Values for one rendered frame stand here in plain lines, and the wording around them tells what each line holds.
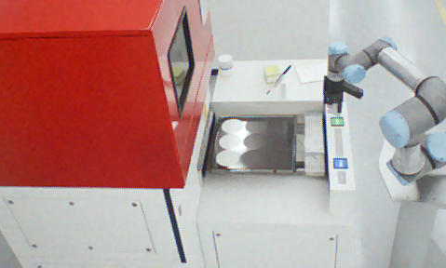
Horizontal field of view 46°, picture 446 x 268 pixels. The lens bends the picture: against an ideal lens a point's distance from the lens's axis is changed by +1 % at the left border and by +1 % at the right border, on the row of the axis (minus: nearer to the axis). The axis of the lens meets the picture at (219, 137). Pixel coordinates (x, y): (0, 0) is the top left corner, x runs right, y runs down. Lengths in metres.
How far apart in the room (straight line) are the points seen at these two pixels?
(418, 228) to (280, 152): 0.74
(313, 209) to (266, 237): 0.22
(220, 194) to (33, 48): 1.07
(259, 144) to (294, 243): 0.46
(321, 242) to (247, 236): 0.30
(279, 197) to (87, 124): 0.93
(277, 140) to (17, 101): 1.16
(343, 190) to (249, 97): 0.71
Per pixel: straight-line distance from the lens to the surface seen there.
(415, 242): 2.66
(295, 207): 2.15
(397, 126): 1.70
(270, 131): 2.37
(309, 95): 2.47
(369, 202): 3.30
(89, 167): 1.73
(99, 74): 1.47
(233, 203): 2.18
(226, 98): 2.48
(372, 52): 2.04
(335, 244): 2.19
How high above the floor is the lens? 2.45
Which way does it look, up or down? 41 degrees down
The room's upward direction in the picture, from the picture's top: 8 degrees counter-clockwise
